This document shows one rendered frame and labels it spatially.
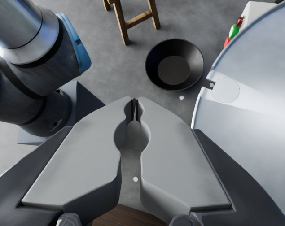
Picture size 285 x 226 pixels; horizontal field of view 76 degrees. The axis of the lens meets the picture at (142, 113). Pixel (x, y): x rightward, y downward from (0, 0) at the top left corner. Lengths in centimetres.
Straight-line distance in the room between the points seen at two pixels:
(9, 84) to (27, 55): 8
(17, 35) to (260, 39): 30
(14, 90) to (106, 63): 77
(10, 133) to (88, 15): 87
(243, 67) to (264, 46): 3
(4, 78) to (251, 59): 38
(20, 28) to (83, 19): 106
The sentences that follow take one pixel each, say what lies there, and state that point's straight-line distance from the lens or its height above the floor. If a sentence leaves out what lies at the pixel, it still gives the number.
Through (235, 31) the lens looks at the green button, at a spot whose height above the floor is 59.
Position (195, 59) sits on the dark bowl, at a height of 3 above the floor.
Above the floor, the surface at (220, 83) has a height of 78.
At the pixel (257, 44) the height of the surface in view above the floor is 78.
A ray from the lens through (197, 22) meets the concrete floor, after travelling 122.
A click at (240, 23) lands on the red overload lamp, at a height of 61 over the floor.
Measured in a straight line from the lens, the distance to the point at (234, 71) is 17.
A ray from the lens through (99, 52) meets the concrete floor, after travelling 118.
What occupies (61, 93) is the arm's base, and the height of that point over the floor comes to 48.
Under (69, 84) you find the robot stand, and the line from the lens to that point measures 60.
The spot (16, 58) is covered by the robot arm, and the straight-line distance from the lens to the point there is 37.
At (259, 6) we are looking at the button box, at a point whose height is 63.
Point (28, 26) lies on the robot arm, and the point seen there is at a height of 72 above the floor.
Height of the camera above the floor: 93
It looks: 74 degrees down
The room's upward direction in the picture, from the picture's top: 30 degrees counter-clockwise
